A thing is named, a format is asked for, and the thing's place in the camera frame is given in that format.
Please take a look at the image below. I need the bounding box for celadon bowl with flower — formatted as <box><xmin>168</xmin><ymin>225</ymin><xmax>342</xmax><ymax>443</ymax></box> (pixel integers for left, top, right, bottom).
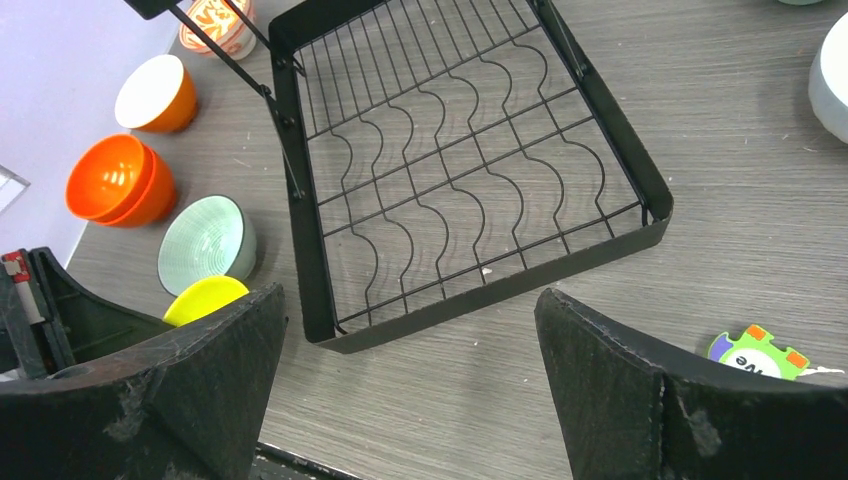
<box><xmin>779</xmin><ymin>0</ymin><xmax>823</xmax><ymax>6</ymax></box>

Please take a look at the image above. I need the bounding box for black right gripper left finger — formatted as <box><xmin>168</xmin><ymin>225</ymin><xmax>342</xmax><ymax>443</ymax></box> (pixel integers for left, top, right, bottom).
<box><xmin>1</xmin><ymin>283</ymin><xmax>287</xmax><ymax>479</ymax></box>

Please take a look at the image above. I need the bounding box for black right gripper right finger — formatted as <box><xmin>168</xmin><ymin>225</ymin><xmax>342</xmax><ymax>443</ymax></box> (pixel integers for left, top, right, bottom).
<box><xmin>534</xmin><ymin>289</ymin><xmax>847</xmax><ymax>479</ymax></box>

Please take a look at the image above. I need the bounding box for white ribbed bowl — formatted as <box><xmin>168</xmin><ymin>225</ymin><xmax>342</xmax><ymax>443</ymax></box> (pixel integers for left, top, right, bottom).
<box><xmin>808</xmin><ymin>14</ymin><xmax>847</xmax><ymax>143</ymax></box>

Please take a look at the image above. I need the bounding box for yellow-green bowl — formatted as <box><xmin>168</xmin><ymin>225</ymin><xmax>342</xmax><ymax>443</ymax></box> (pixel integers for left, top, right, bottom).
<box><xmin>163</xmin><ymin>275</ymin><xmax>249</xmax><ymax>327</ymax></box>

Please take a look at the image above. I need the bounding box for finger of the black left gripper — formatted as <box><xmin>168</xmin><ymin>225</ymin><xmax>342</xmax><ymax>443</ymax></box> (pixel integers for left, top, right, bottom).
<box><xmin>29</xmin><ymin>247</ymin><xmax>172</xmax><ymax>371</ymax></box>

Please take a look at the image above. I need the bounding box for green owl toy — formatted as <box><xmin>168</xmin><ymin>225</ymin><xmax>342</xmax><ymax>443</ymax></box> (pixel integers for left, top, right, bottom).
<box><xmin>706</xmin><ymin>324</ymin><xmax>810</xmax><ymax>381</ymax></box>

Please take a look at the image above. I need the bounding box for white bowl red floral pattern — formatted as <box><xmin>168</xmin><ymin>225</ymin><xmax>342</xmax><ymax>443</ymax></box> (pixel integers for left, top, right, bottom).
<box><xmin>178</xmin><ymin>0</ymin><xmax>257</xmax><ymax>61</ymax></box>

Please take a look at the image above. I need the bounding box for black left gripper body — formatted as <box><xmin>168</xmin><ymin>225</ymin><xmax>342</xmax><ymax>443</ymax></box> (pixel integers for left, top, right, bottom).
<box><xmin>1</xmin><ymin>250</ymin><xmax>48</xmax><ymax>379</ymax></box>

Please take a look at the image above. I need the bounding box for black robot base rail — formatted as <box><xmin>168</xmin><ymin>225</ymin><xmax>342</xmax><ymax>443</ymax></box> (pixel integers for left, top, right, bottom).
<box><xmin>249</xmin><ymin>442</ymin><xmax>361</xmax><ymax>480</ymax></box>

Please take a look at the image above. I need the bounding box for black wire dish rack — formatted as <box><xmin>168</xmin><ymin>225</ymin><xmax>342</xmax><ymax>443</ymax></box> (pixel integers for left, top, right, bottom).
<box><xmin>132</xmin><ymin>1</ymin><xmax>674</xmax><ymax>354</ymax></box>

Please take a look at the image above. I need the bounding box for mint textured bowl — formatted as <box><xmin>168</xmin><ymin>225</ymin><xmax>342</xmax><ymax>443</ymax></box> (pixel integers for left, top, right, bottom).
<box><xmin>157</xmin><ymin>195</ymin><xmax>258</xmax><ymax>296</ymax></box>

